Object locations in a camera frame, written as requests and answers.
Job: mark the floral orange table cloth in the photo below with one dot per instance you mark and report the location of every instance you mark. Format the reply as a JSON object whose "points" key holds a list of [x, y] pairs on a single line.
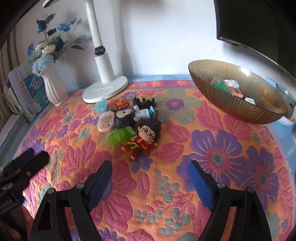
{"points": [[152, 197]]}

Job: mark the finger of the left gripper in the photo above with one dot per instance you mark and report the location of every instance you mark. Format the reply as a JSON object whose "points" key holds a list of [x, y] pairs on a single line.
{"points": [[27, 172], [23, 159]]}

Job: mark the black wall television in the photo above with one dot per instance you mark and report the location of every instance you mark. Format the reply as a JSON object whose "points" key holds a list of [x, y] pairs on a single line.
{"points": [[254, 26]]}

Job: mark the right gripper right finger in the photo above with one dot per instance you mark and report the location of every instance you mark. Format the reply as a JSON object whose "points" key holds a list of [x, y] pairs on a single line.
{"points": [[250, 222]]}

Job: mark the upright books row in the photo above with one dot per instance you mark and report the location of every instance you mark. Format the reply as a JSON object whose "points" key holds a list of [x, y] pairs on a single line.
{"points": [[28, 89]]}

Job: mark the black spiky hair piece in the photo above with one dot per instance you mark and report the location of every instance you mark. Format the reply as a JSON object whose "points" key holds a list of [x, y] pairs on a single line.
{"points": [[143, 103]]}

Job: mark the red orange small box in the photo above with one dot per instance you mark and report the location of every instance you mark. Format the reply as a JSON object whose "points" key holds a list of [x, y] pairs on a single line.
{"points": [[117, 105]]}

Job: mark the white astronaut body figure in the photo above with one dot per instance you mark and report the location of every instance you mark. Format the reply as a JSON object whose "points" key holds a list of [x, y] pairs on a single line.
{"points": [[145, 113]]}

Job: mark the toys inside bowl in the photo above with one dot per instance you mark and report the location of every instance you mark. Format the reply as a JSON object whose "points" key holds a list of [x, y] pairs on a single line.
{"points": [[230, 86]]}

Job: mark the white desk lamp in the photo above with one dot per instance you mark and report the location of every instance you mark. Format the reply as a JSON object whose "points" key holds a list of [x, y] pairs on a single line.
{"points": [[109, 85]]}

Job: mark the pink ribbed vase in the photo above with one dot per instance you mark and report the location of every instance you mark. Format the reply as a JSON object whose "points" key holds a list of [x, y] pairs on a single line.
{"points": [[55, 88]]}

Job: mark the blue white artificial flowers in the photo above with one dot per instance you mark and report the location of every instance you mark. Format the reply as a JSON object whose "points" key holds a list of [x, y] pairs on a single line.
{"points": [[53, 47]]}

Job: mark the light blue crystal toy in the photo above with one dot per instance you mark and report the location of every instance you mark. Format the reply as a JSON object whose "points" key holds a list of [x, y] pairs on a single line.
{"points": [[101, 106]]}

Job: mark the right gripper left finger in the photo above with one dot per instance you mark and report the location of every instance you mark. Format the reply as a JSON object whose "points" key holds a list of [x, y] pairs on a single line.
{"points": [[51, 223]]}

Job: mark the black monkey head toy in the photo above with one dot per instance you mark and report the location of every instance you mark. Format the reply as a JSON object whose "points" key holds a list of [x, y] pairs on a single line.
{"points": [[124, 117]]}

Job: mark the amber ribbed glass bowl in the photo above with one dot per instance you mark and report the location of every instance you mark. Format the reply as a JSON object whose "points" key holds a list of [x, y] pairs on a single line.
{"points": [[269, 105]]}

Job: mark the beige curtain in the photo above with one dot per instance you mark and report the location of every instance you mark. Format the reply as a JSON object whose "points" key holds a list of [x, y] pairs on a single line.
{"points": [[9, 61]]}

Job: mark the red robed chibi figure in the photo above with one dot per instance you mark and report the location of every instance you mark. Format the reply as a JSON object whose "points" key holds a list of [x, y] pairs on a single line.
{"points": [[148, 132]]}

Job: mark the green translucent toy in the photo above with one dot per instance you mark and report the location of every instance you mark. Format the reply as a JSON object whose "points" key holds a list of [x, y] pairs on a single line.
{"points": [[120, 137]]}

